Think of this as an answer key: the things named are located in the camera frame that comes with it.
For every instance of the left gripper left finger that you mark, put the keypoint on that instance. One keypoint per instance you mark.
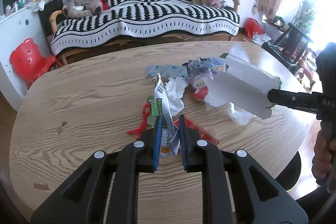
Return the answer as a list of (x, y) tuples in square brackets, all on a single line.
[(104, 189)]

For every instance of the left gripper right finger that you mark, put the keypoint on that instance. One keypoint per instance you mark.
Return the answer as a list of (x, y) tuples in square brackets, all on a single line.
[(235, 187)]

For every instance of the white cardboard box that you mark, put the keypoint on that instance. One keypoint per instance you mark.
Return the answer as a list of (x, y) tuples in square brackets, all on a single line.
[(242, 84)]

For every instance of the red cigarette carton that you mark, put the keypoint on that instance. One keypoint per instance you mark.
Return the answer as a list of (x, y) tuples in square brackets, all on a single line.
[(203, 134)]

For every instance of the white snack wrapper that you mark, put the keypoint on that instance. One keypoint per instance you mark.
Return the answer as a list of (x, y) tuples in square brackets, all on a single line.
[(170, 138)]

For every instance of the green wrapper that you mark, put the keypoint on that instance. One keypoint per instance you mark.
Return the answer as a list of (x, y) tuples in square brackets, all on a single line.
[(153, 111)]

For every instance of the right hand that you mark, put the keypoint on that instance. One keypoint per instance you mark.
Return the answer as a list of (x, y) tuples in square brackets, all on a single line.
[(322, 156)]

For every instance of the crumpled white tissue right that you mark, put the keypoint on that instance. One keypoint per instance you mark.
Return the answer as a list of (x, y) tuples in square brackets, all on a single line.
[(239, 115)]

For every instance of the crumpled white tissue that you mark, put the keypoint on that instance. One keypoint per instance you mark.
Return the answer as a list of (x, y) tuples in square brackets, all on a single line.
[(239, 115), (175, 89)]

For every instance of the red bag on floor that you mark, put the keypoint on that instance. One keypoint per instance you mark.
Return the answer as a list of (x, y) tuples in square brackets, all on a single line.
[(252, 27)]

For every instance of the mushroom plush toy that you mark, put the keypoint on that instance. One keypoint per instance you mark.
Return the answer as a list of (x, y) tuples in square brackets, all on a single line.
[(200, 90)]

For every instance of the crumpled blue white wrapper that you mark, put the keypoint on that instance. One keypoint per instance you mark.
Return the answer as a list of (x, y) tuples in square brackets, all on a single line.
[(202, 65)]

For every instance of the red bear plastic chair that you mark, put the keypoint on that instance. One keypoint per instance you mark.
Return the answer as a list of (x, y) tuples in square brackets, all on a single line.
[(29, 64)]

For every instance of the blue patterned wrapper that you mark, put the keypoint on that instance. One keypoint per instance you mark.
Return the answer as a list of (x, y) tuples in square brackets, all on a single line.
[(172, 71)]

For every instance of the white cabinet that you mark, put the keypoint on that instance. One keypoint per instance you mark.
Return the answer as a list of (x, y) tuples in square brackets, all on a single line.
[(15, 28)]

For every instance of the brown plush toy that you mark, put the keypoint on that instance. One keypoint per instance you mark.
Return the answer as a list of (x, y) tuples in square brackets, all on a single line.
[(76, 9)]

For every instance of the striped black white sofa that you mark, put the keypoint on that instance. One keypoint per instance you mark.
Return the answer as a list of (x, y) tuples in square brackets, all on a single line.
[(142, 19)]

